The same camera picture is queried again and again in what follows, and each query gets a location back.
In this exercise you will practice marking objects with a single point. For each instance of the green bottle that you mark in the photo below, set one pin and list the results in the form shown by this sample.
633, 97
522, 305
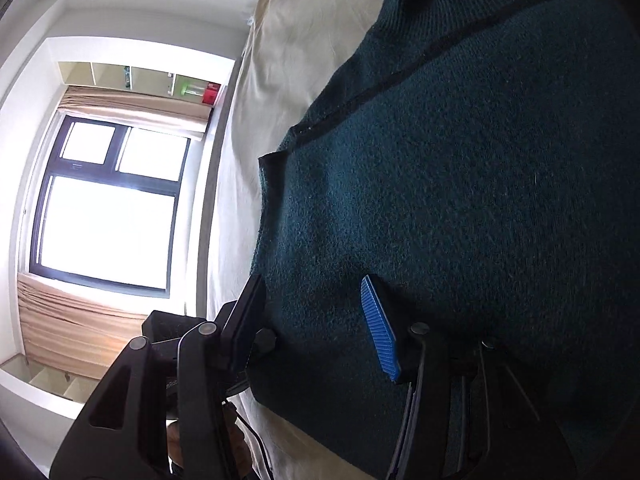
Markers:
187, 91

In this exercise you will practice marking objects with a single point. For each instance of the red box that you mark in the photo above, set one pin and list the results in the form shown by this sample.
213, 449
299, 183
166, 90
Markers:
211, 94

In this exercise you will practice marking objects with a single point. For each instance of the white wall shelf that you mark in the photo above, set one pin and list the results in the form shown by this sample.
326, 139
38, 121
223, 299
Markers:
145, 80

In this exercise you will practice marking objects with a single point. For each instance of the beige curtain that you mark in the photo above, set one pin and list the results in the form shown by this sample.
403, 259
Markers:
90, 325
135, 107

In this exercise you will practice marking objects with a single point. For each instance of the person's left hand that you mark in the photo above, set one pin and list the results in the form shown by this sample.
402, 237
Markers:
240, 450

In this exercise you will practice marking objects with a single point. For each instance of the white low shelf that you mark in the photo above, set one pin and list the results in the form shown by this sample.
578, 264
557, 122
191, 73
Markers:
45, 382

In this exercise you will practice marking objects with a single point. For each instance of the black framed window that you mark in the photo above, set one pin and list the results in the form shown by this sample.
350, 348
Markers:
110, 205

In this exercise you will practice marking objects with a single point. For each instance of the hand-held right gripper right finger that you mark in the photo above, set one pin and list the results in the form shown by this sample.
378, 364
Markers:
381, 330

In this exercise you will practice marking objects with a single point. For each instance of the bed with beige sheet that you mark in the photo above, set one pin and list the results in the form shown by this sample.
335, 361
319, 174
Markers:
295, 60

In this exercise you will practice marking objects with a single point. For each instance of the dark teal knit sweater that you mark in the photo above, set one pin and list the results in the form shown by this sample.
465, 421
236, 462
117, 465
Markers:
450, 200

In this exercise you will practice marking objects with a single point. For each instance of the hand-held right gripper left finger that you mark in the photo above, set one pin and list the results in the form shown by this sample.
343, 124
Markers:
245, 320

